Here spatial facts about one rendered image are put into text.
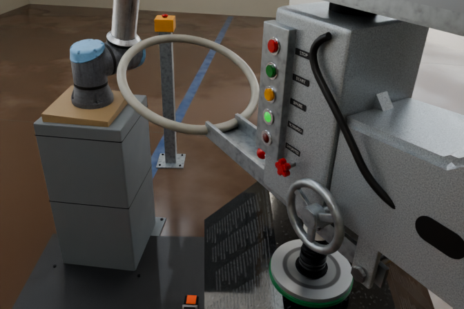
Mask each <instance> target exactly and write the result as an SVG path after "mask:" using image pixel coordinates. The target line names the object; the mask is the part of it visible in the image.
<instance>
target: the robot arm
mask: <svg viewBox="0 0 464 309"><path fill-rule="evenodd" d="M138 12H139V0H113V16H112V29H111V31H110V32H108V33H107V35H106V42H105V43H103V42H102V41H100V40H98V39H96V40H94V39H84V40H81V41H78V42H76V43H74V44H72V45H71V47H70V62H71V68H72V77H73V83H74V88H73V91H72V96H71V101H72V104H73V105H74V106H76V107H78V108H82V109H98V108H103V107H106V106H108V105H110V104H111V103H112V102H113V100H114V96H113V92H112V90H111V89H110V86H109V84H108V76H110V75H113V74H117V67H118V64H119V61H120V59H121V58H122V56H123V55H124V53H125V52H126V51H127V50H128V49H129V48H130V47H132V46H133V45H135V44H136V43H138V42H140V41H141V39H140V37H139V36H138V35H137V34H136V33H137V19H138ZM145 58H146V49H143V50H142V51H140V52H138V53H137V54H136V55H135V56H134V57H133V58H132V59H131V61H130V62H129V64H128V67H127V70H131V69H135V68H136V67H139V66H141V65H142V64H143V63H144V61H145Z"/></svg>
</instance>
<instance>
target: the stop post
mask: <svg viewBox="0 0 464 309"><path fill-rule="evenodd" d="M154 22H155V31H156V32H159V35H163V34H173V32H174V30H175V27H176V25H175V16H171V15H168V16H167V17H163V16H162V15H157V16H156V18H155V19H154ZM159 57H160V70H161V85H162V110H163V117H164V118H167V119H170V120H172V121H176V119H175V82H174V62H173V42H172V43H161V44H160V45H159ZM164 149H165V153H160V154H159V159H158V162H157V166H156V168H176V169H183V168H184V161H185V157H186V154H177V138H176V132H175V131H172V130H168V129H166V128H164Z"/></svg>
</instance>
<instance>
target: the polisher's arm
mask: <svg viewBox="0 0 464 309"><path fill-rule="evenodd" d="M329 40H331V33H330V32H326V33H324V34H322V35H320V36H319V37H318V38H317V39H315V40H314V42H313V43H312V45H311V48H310V51H309V62H310V65H311V69H312V72H313V75H314V77H315V79H316V81H317V83H318V85H319V87H320V89H321V91H322V93H323V95H324V97H325V99H326V101H327V103H328V105H329V107H330V109H331V111H332V112H333V115H334V117H335V119H336V121H337V123H338V125H339V127H340V134H339V139H338V147H337V151H336V159H335V163H334V167H333V175H332V180H331V187H330V193H331V194H332V195H333V197H334V198H335V200H336V201H337V203H338V205H339V207H340V210H341V212H342V216H343V219H344V223H345V226H347V227H348V228H349V229H350V230H352V231H353V232H355V233H356V234H357V235H358V242H357V245H356V251H355V255H354V260H353V263H352V267H353V266H358V267H361V268H362V269H363V270H364V272H365V274H366V278H365V282H363V283H362V284H363V285H364V286H365V287H366V288H368V289H370V288H372V286H373V284H374V279H375V276H376V272H377V269H378V264H379V261H380V256H381V253H382V254H383V255H385V256H386V257H387V258H388V259H389V260H391V261H392V262H394V263H395V264H396V265H397V266H399V267H400V268H401V269H403V270H404V271H405V272H406V273H408V274H409V275H411V276H412V277H413V278H415V280H417V281H418V282H420V283H421V284H422V285H424V286H425V287H426V288H427V289H429V290H430V291H432V292H433V293H434V294H435V295H436V296H438V297H439V298H441V299H442V300H443V301H444V302H445V303H447V304H448V305H450V306H451V307H453V309H464V115H462V114H459V113H456V112H452V111H450V110H446V109H443V108H439V107H437V106H433V105H431V104H428V103H425V102H422V101H418V100H415V99H412V98H406V99H402V100H399V101H395V102H393V103H392V105H393V107H394V108H392V109H389V110H386V111H381V110H378V109H375V108H372V109H370V110H366V111H363V112H359V113H356V114H353V115H350V116H347V120H346V121H345V118H344V117H343V115H342V113H341V111H340V108H339V107H338V105H337V103H336V101H335V99H334V97H333V95H332V93H331V91H330V89H329V88H328V86H327V84H326V82H325V80H324V78H323V76H322V73H321V71H320V68H319V65H318V59H317V52H318V49H319V47H320V46H321V45H322V44H323V43H324V42H326V41H329ZM352 267H351V269H352Z"/></svg>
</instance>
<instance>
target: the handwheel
mask: <svg viewBox="0 0 464 309"><path fill-rule="evenodd" d="M301 188H311V189H312V190H314V191H315V192H317V193H318V194H319V195H320V196H321V197H322V199H323V200H324V201H325V203H326V204H325V205H323V206H321V205H320V204H318V203H313V204H310V203H309V200H308V199H307V198H306V196H305V194H304V192H303V191H302V190H301ZM296 196H297V198H298V200H299V201H300V203H301V204H302V206H303V209H302V210H301V218H302V221H303V223H304V225H306V227H308V229H307V233H306V231H305V230H304V228H303V227H302V225H301V223H300V221H299V218H298V215H297V212H296ZM287 213H288V216H289V220H290V222H291V225H292V227H293V229H294V230H295V232H296V234H297V235H298V237H299V238H300V240H301V241H302V242H303V243H304V244H305V245H306V246H307V247H308V248H310V249H311V250H313V251H314V252H317V253H319V254H322V255H330V254H333V253H334V252H336V251H337V250H338V249H339V248H340V247H341V245H342V243H343V240H344V236H345V223H344V219H343V216H342V212H341V210H340V207H339V205H338V203H337V201H336V200H335V198H334V196H333V195H332V194H331V193H330V191H328V189H327V188H326V187H324V186H323V185H322V184H321V183H319V182H318V181H316V180H314V179H310V178H300V179H297V180H295V181H294V182H293V183H292V184H291V185H290V187H289V190H288V193H287ZM326 222H332V223H333V224H334V236H333V240H332V241H331V243H329V244H327V245H322V244H319V243H317V242H316V241H315V236H316V228H318V227H320V226H322V225H324V224H325V223H326Z"/></svg>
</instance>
